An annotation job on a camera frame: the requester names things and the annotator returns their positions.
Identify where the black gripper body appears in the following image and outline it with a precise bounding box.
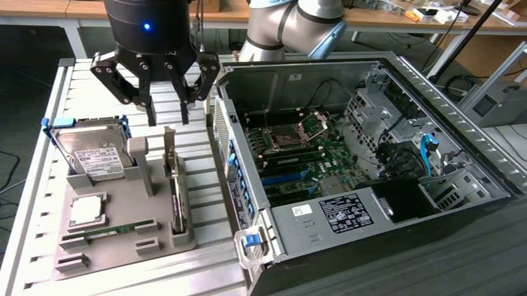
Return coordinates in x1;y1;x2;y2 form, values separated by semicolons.
103;0;199;83

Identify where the graphics card with metal bracket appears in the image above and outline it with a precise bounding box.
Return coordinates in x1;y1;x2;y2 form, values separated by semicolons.
163;125;189;236

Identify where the hard disk in blue carrier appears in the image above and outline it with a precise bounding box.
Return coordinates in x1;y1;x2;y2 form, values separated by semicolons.
41;114;135;183

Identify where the wooden desk with grey legs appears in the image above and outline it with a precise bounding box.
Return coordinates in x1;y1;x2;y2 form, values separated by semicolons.
0;0;253;59

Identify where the CPU socket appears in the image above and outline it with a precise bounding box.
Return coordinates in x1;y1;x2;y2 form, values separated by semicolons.
267;126;309;152

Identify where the open metal socket cover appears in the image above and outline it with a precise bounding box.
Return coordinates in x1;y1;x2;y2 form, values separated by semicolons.
297;110;333;138

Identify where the black installed RAM stick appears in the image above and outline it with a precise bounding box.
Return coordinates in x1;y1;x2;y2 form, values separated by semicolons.
262;146;326;169

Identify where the blue expansion slot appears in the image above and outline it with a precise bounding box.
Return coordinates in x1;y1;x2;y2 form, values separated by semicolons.
262;171;309;186

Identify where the grey printed parts rack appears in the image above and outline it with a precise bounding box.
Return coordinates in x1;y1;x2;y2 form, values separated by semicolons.
49;125;199;281

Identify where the blue slot clip row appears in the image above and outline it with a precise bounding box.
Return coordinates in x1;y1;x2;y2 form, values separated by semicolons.
226;138;258;218

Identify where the green motherboard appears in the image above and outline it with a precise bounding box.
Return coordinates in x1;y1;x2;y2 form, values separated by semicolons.
242;107;372;207

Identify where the silver CPU chip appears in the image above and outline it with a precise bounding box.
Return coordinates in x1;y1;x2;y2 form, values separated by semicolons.
69;195;105;228

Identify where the tall perforated disk bay cage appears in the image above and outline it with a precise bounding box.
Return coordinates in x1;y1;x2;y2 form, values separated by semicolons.
344;64;438;155

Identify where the black expansion slot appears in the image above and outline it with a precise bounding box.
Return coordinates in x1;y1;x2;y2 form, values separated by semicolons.
266;187;314;205

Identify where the grey chipset heatsink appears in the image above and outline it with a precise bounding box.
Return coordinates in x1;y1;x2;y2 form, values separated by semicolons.
321;176;346;194

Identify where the green RAM stick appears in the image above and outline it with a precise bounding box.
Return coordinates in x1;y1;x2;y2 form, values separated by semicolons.
66;222;154;240

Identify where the grey power supply unit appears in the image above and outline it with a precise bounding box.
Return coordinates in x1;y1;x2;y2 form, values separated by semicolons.
270;187;393;257

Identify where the open grey PC case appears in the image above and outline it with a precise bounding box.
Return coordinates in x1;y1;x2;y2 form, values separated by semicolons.
203;51;527;296

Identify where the white device box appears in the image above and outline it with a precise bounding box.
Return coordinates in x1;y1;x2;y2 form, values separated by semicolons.
414;7;470;25

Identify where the black tripod pole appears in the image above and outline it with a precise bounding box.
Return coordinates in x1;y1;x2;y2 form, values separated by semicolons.
428;0;506;84

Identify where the black round stand base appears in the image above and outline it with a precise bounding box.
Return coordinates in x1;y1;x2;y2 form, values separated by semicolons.
453;0;482;16

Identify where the low silver disk bay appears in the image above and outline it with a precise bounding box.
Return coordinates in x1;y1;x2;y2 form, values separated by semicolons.
418;168;494;212

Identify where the cluttered wooden desk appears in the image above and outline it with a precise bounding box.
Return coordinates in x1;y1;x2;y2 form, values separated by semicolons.
344;0;527;81

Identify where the grey computer tower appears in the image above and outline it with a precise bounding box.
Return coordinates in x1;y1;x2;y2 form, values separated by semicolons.
460;80;527;129

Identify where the thin grey hanging cable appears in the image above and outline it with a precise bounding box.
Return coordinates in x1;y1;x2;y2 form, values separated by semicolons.
193;0;207;52

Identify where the black wire bundle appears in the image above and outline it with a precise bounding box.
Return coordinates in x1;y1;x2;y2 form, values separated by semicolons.
376;141;425;180

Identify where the blue SATA wire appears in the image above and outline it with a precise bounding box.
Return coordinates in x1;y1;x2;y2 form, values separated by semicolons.
420;132;441;178

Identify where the coiled black cable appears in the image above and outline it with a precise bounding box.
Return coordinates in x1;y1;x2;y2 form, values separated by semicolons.
445;73;481;101

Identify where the aluminium profile frame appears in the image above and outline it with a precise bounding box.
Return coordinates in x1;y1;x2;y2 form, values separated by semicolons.
460;39;527;112

